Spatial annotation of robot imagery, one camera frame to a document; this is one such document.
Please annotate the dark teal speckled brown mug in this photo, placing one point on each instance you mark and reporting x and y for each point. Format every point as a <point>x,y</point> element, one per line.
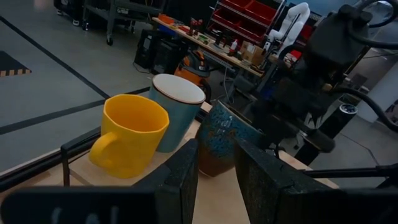
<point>217,137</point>

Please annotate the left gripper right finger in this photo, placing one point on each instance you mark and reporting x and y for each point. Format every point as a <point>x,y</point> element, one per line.
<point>267,186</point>

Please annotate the pale teal mug white interior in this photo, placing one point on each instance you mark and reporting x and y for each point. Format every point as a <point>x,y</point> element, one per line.
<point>180,121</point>

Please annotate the yellow mug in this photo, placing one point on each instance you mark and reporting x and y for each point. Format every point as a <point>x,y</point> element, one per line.
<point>133,133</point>

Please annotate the cardboard box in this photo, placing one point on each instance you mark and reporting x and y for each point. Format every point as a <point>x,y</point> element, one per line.
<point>253,54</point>

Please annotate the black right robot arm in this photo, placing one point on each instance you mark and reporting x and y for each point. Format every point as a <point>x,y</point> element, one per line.
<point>332,37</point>

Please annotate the black mat striped edge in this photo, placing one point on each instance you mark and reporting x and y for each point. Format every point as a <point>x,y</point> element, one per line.
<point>11,65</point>

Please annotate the red bin rack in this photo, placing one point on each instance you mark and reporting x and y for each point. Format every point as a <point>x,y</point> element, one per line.
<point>239,15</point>

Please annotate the black equipment case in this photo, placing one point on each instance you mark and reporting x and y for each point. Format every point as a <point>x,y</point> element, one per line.
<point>168,56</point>

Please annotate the black post silver cap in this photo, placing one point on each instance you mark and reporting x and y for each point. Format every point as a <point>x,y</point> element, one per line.
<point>337,123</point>

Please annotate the wooden top workbench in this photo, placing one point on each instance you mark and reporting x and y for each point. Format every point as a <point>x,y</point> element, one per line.
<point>214,49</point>

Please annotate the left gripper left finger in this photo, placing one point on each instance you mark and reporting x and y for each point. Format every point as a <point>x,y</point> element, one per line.
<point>177,180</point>

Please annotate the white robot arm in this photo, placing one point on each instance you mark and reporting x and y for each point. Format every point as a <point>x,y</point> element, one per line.
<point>295,18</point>

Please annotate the black aluminium table frame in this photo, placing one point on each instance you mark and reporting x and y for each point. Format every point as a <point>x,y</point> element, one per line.
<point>31,174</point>

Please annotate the grey metal cart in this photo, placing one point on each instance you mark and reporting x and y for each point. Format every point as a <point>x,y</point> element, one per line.
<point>112,18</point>

